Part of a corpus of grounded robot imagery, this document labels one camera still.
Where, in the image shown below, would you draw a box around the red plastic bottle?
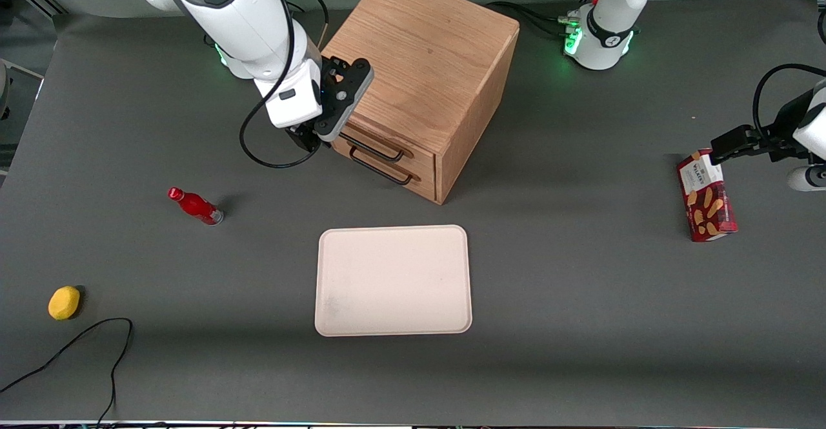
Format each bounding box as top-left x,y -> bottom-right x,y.
167,187 -> 225,226

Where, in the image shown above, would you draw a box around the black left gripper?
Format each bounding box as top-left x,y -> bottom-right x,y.
710,89 -> 816,166

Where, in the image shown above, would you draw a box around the black left arm base cables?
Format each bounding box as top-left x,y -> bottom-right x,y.
485,0 -> 605,40

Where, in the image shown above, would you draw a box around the red Walkers cookie box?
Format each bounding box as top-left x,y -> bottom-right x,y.
676,148 -> 738,243

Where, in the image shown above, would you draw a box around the black left arm wrist cable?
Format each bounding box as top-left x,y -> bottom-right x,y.
752,63 -> 826,143

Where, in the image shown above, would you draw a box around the black right arm wrist cable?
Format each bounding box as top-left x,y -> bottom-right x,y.
239,0 -> 330,170

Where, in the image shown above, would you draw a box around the thin black cable on table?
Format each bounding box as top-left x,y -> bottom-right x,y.
0,317 -> 134,424

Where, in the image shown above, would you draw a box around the yellow lemon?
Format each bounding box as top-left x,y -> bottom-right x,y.
48,286 -> 81,321

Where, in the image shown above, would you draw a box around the grey metal panel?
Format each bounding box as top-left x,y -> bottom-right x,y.
0,60 -> 45,173

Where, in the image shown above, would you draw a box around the beige plastic tray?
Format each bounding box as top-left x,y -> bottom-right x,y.
314,224 -> 473,337

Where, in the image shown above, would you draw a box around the black arm wrist cable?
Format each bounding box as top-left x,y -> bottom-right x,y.
239,0 -> 330,170
752,63 -> 826,143

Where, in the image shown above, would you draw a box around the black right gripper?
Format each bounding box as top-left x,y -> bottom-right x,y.
286,55 -> 353,153

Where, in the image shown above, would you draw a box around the oak wooden drawer cabinet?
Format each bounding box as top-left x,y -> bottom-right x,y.
321,0 -> 521,205

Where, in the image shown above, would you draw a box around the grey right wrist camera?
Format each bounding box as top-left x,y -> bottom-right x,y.
315,58 -> 376,143

